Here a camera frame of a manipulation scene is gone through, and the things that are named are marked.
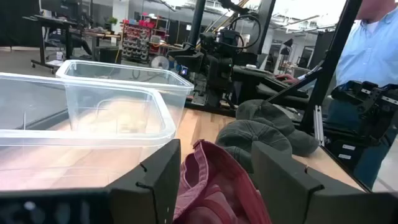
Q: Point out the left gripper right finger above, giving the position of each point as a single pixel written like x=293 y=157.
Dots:
x=280 y=186

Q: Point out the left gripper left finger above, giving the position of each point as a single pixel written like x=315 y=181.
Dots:
x=152 y=186

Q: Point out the dark grey cap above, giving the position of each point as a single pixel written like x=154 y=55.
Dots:
x=248 y=133
x=267 y=110

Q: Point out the pink red cap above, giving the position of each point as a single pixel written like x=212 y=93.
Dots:
x=217 y=193

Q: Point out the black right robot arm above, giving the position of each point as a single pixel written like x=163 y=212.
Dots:
x=189 y=62

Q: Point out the large clear plastic bin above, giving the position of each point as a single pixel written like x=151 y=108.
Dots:
x=174 y=85
x=77 y=137

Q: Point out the black console desk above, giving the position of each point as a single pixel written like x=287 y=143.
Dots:
x=264 y=84

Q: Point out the black round pillar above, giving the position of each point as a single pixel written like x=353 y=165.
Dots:
x=196 y=21

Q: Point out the white desk fan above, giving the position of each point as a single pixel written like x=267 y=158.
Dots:
x=160 y=63

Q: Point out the person's hand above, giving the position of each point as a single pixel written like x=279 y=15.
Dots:
x=287 y=78

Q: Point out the silver aluminium extrusion bar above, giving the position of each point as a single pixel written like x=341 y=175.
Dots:
x=318 y=124

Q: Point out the shelf with red bins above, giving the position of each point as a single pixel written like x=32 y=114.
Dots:
x=136 y=40

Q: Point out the person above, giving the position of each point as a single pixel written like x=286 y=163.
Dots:
x=370 y=46

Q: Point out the black background desk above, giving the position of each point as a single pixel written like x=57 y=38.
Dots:
x=53 y=23

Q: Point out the right arm wrist camera box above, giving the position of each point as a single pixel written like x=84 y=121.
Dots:
x=229 y=37

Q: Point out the black frame post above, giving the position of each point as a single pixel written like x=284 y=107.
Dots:
x=332 y=62

